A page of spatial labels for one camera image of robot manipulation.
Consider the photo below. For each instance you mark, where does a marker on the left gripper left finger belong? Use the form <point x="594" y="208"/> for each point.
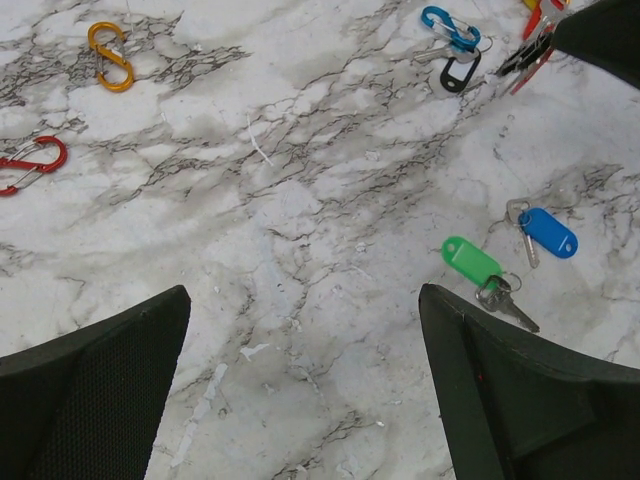
<point x="88" y="404"/>

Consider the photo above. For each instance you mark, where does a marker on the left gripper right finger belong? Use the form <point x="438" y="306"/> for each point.
<point x="517" y="406"/>

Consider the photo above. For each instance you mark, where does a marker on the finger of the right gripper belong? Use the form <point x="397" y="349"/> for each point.
<point x="606" y="35"/>

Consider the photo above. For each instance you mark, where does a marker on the small red tag key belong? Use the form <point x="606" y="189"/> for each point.
<point x="544" y="16"/>

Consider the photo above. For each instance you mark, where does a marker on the black carabiner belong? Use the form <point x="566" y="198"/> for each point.
<point x="529" y="52"/>

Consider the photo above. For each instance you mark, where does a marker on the blue carabiner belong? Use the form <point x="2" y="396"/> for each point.
<point x="461" y="34"/>

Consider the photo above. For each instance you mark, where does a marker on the black tag key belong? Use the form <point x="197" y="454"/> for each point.
<point x="451" y="68"/>

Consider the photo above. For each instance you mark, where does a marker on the blue tag key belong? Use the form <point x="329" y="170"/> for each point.
<point x="538" y="227"/>

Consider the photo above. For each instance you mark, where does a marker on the green tag key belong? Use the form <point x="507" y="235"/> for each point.
<point x="493" y="289"/>

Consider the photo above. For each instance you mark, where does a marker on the red carabiner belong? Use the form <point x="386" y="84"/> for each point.
<point x="32" y="170"/>

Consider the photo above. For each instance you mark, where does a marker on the gold carabiner far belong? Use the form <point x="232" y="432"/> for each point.
<point x="118" y="58"/>

